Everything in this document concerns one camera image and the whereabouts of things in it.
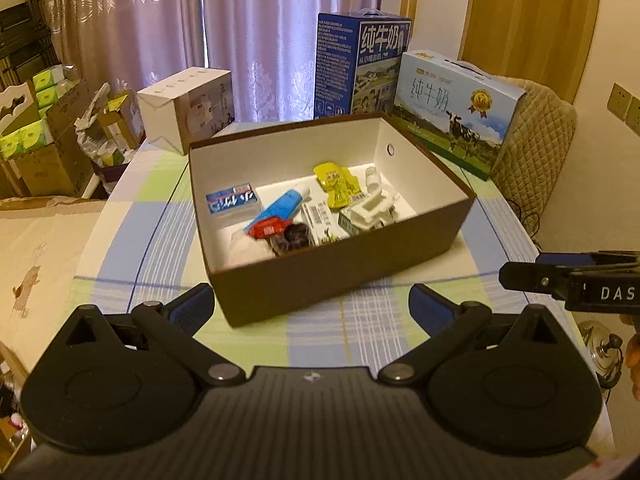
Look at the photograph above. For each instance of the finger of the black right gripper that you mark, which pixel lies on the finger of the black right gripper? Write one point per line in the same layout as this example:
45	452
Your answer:
600	258
553	280

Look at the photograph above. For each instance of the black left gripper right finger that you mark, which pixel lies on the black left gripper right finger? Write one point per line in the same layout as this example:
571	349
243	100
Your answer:
450	327

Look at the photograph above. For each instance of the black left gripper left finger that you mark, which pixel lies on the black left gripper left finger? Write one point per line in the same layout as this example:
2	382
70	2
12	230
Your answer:
172	326

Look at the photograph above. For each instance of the red snack packet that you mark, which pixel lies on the red snack packet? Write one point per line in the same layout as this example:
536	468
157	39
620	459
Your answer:
268	227

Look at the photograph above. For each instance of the blue dental floss box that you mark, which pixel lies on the blue dental floss box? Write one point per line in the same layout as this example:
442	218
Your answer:
239	201

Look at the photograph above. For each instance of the green white medicine box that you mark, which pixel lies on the green white medicine box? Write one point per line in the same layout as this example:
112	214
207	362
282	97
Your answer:
345	223

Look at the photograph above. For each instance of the dark brown item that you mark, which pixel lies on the dark brown item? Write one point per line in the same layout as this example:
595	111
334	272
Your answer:
294	237

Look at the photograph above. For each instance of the long white medicine box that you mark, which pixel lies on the long white medicine box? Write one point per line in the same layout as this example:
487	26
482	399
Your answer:
322	223

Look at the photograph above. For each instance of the white pill bottle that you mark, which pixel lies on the white pill bottle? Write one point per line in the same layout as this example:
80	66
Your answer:
373	180

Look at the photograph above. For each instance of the blue toothpaste tube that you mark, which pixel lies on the blue toothpaste tube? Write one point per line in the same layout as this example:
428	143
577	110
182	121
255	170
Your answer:
283	207

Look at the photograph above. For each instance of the yellow snack packet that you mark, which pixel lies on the yellow snack packet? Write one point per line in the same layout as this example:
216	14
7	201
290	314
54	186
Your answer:
342	188

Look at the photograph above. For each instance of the white cloth bundle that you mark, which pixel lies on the white cloth bundle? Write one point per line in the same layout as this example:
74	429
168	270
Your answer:
244	250

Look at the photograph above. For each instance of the person's right hand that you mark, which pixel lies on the person's right hand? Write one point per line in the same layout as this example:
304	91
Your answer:
632	355

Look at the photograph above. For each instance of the metal tripod head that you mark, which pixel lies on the metal tripod head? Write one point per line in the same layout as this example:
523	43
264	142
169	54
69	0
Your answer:
605	349

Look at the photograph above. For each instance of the quilted beige chair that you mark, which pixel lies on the quilted beige chair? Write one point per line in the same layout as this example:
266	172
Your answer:
534	150

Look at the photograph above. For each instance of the brown open storage box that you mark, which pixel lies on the brown open storage box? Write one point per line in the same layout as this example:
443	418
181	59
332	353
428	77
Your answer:
298	213

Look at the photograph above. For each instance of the light blue milk carton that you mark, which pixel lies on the light blue milk carton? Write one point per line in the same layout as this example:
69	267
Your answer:
455	109

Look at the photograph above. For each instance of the small cluttered cardboard box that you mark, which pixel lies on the small cluttered cardboard box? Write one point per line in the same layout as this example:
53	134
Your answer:
109	130

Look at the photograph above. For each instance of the cardboard box with tissues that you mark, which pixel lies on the cardboard box with tissues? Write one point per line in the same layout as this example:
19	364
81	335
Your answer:
38	133

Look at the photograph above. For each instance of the white cardboard box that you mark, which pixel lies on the white cardboard box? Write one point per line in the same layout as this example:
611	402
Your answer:
187	107

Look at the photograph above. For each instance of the dark blue milk carton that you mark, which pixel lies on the dark blue milk carton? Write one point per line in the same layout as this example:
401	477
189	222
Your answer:
358	57

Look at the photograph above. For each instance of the purple curtain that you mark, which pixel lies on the purple curtain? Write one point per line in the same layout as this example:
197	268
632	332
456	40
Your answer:
268	46

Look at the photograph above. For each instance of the black metal rack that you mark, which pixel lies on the black metal rack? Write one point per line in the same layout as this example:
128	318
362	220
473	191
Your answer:
26	43

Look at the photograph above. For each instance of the wall power socket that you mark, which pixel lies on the wall power socket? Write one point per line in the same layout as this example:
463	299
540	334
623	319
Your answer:
625	107

